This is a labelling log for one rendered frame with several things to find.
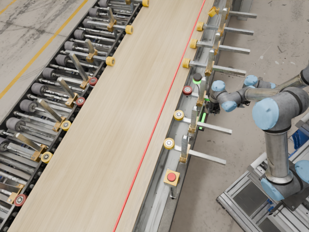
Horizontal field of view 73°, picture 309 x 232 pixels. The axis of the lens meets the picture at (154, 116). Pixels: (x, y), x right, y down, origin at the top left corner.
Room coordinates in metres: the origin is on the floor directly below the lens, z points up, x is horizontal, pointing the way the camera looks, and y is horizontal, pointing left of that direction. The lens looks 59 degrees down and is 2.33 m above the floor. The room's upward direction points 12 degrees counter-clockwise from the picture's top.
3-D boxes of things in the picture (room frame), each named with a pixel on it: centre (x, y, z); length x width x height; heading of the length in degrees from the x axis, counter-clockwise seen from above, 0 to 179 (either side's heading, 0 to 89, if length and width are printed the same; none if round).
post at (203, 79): (0.93, -0.40, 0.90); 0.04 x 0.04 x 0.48; 60
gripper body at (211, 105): (0.72, -0.41, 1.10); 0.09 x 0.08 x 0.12; 170
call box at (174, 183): (0.27, -0.02, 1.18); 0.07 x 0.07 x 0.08; 60
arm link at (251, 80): (0.81, -0.69, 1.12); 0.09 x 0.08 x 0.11; 58
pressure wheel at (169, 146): (0.59, -0.06, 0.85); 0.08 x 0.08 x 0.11
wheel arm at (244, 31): (1.60, -0.83, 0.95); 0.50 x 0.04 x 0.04; 60
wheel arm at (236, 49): (1.38, -0.70, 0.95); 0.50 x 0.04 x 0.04; 60
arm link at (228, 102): (0.63, -0.45, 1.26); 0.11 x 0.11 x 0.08; 12
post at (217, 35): (1.37, -0.65, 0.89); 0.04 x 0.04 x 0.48; 60
